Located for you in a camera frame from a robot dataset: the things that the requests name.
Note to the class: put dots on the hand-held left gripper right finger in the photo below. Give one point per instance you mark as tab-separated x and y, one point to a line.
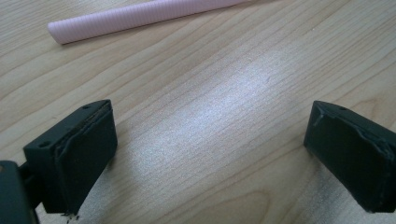
351	155

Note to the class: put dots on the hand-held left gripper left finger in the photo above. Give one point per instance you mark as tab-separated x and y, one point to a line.
81	155

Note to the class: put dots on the pink ribbed tube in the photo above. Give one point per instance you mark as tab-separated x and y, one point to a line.
137	17

